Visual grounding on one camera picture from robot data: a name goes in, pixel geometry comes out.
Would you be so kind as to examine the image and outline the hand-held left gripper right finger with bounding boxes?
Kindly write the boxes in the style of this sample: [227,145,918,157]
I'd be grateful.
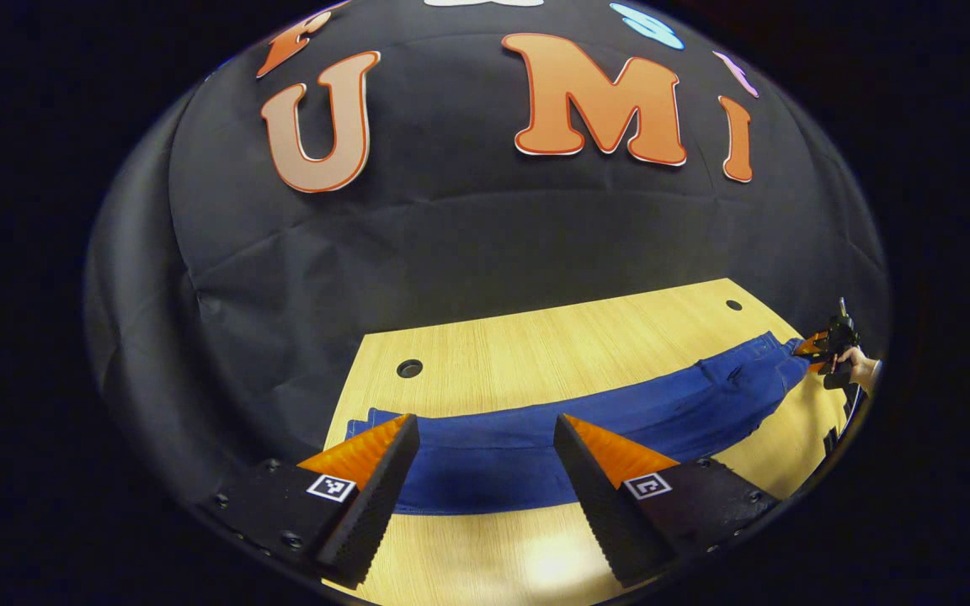
[553,413,782,590]

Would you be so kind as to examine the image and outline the blue denim jeans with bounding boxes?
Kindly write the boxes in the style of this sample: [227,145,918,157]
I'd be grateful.
[344,331,813,517]

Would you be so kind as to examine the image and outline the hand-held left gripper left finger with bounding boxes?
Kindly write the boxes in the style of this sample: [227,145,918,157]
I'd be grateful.
[197,413,421,590]

